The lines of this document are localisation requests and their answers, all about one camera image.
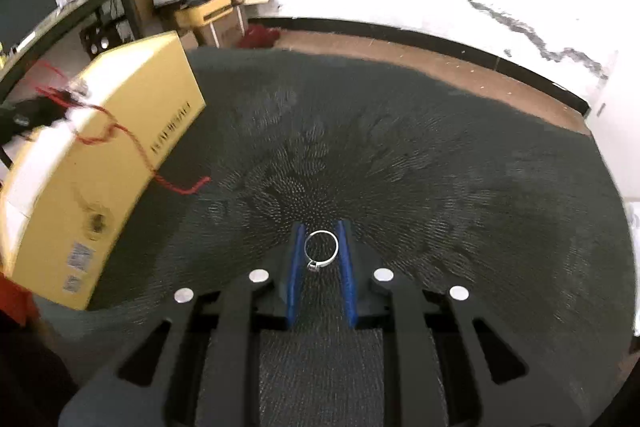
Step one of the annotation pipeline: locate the yellow cardboard box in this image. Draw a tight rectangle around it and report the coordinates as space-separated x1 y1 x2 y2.
174 0 233 29

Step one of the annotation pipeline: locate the silver ring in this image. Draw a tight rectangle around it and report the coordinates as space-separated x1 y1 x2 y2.
302 229 341 273

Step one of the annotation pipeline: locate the black speaker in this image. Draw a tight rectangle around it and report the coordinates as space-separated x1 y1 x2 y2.
79 17 134 60

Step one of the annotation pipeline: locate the red string necklace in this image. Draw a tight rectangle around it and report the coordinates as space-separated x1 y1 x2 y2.
29 58 213 196

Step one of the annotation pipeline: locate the black desk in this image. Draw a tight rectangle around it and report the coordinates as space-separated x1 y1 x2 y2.
1 0 144 101

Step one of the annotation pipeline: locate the black patterned table cloth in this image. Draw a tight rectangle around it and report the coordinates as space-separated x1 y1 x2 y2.
38 48 636 423

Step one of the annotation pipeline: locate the yellow white open box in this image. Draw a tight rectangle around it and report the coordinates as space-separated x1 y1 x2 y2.
1 31 209 310

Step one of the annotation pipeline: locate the black monitor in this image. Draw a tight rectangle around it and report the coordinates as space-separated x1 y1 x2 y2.
0 0 58 52

